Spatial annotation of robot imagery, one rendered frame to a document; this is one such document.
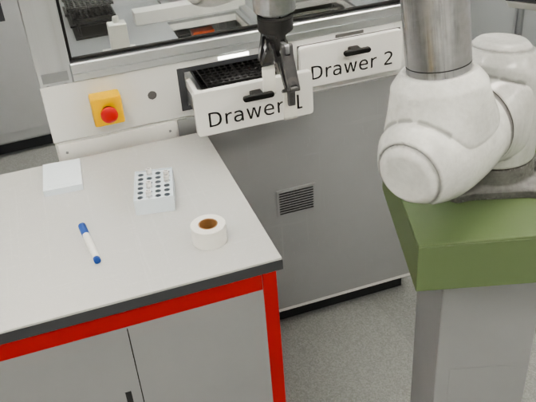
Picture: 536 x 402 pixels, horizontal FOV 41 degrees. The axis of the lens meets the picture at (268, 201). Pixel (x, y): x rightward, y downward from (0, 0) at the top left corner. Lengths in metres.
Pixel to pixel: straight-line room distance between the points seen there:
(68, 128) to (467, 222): 0.98
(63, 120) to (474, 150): 1.03
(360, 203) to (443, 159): 1.10
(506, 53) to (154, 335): 0.81
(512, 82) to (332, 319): 1.29
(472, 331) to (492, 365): 0.12
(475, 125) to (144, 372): 0.79
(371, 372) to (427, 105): 1.24
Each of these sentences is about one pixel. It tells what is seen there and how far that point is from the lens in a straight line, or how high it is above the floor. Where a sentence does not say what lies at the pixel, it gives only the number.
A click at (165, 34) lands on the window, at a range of 1.76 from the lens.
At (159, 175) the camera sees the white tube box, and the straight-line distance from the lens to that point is 1.59.
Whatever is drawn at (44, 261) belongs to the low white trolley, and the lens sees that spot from 1.47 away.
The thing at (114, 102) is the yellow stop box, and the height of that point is 0.90.
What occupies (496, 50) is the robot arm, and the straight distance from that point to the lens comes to 1.26.
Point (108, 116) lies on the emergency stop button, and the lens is 1.71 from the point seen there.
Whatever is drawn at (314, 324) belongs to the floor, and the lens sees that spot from 2.33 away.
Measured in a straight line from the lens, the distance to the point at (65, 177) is 1.70.
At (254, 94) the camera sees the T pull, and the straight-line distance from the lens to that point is 1.64.
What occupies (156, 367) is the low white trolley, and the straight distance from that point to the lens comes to 1.46.
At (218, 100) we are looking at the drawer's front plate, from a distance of 1.65.
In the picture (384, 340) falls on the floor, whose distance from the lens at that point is 2.28.
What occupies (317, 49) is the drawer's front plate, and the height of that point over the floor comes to 0.92.
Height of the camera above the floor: 1.59
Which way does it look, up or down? 33 degrees down
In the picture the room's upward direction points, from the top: 4 degrees counter-clockwise
